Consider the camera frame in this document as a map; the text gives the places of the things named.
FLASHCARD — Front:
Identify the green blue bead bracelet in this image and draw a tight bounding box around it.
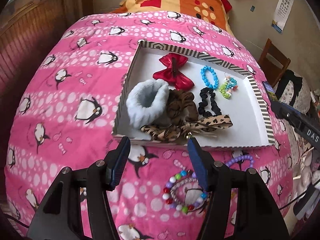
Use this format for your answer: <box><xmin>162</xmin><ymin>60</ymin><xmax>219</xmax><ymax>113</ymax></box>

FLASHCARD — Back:
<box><xmin>219</xmin><ymin>76</ymin><xmax>239</xmax><ymax>100</ymax></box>

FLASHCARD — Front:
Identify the black scrunchie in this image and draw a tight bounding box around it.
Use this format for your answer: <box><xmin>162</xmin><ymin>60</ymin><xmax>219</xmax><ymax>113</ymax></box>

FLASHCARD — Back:
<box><xmin>198</xmin><ymin>87</ymin><xmax>222</xmax><ymax>118</ymax></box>

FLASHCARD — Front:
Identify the leopard print bow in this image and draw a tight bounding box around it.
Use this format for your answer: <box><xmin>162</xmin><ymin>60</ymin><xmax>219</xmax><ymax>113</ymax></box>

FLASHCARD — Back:
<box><xmin>140</xmin><ymin>115</ymin><xmax>233</xmax><ymax>142</ymax></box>

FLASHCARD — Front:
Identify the brown velvet scrunchie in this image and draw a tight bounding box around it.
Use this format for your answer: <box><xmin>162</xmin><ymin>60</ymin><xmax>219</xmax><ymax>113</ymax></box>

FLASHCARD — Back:
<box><xmin>166</xmin><ymin>89</ymin><xmax>199</xmax><ymax>126</ymax></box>

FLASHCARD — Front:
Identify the white gloved hand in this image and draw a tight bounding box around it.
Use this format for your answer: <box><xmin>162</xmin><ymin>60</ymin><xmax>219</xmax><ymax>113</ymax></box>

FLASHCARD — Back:
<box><xmin>293</xmin><ymin>148</ymin><xmax>319</xmax><ymax>198</ymax></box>

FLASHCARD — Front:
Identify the black smartphone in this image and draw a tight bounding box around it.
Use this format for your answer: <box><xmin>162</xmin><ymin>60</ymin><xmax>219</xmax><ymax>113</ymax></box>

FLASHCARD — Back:
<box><xmin>262</xmin><ymin>81</ymin><xmax>278</xmax><ymax>102</ymax></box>

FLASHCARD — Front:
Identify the white floral black-bow cushion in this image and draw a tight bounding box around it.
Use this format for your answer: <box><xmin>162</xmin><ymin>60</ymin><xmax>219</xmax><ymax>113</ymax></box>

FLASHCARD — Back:
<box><xmin>274</xmin><ymin>69</ymin><xmax>311</xmax><ymax>114</ymax></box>

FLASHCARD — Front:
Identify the wooden chair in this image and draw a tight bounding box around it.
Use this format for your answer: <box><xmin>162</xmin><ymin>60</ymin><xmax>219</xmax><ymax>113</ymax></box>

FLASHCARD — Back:
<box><xmin>258</xmin><ymin>38</ymin><xmax>291</xmax><ymax>87</ymax></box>

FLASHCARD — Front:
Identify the pink penguin blanket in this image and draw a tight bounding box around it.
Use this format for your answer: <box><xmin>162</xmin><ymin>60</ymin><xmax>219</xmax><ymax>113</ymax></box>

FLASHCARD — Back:
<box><xmin>5</xmin><ymin>11</ymin><xmax>293</xmax><ymax>239</ymax></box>

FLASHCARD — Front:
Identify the striped white cardboard tray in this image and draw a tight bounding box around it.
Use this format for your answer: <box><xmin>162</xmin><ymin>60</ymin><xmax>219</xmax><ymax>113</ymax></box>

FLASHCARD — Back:
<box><xmin>112</xmin><ymin>41</ymin><xmax>274</xmax><ymax>148</ymax></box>

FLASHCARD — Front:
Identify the red satin bow clip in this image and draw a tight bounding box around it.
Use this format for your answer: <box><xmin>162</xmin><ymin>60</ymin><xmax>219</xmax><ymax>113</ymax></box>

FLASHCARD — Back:
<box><xmin>152</xmin><ymin>53</ymin><xmax>195</xmax><ymax>92</ymax></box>

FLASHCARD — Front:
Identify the light blue fluffy scrunchie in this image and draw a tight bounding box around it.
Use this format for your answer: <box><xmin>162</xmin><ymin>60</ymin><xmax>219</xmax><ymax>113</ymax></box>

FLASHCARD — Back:
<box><xmin>126</xmin><ymin>79</ymin><xmax>169</xmax><ymax>129</ymax></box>

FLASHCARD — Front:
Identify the wooden headboard panel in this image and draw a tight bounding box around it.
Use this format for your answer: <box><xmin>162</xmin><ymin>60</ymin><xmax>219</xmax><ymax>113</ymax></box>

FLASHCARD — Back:
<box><xmin>1</xmin><ymin>0</ymin><xmax>80</xmax><ymax>168</ymax></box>

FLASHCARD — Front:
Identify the purple bead bracelet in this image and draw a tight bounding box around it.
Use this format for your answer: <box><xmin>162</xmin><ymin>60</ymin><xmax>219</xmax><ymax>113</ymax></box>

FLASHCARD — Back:
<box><xmin>224</xmin><ymin>154</ymin><xmax>255</xmax><ymax>169</ymax></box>

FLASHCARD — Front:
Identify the black cable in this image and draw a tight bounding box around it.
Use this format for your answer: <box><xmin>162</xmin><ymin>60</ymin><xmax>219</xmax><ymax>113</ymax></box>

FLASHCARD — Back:
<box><xmin>278</xmin><ymin>179</ymin><xmax>320</xmax><ymax>211</ymax></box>

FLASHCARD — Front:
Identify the multicolour bead bracelet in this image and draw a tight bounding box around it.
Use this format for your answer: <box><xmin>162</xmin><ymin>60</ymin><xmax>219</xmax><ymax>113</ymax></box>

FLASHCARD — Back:
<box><xmin>162</xmin><ymin>169</ymin><xmax>209</xmax><ymax>215</ymax></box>

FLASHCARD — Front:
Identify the wall calendar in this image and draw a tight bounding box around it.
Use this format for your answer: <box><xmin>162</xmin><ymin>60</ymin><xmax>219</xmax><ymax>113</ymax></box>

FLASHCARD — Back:
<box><xmin>271</xmin><ymin>0</ymin><xmax>294</xmax><ymax>34</ymax></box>

